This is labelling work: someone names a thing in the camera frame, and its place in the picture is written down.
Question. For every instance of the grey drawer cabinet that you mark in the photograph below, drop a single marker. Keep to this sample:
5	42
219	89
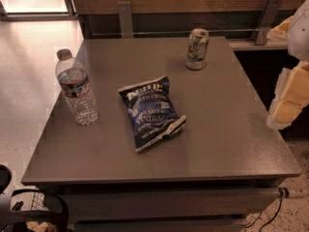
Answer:
226	163

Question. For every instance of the blue potato chips bag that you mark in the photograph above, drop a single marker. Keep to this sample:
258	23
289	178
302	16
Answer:
152	115

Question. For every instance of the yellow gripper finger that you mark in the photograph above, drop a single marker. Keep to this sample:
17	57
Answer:
280	32
291	96

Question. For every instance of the metal wall bracket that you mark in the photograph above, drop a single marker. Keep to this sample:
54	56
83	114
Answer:
125	17
268	15

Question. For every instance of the left metal wall bracket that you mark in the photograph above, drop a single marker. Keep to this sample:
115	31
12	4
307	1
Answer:
125	17

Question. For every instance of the metal rail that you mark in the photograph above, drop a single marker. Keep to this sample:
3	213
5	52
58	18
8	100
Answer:
178	33

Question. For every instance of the clear plastic water bottle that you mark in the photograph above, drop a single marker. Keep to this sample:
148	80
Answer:
76	88

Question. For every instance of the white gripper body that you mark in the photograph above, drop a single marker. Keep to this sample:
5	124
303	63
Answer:
299	33

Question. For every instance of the right metal wall bracket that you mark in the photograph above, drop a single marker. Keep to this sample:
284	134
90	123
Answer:
268	15

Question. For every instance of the white green 7up can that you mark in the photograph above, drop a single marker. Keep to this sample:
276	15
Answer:
197	48

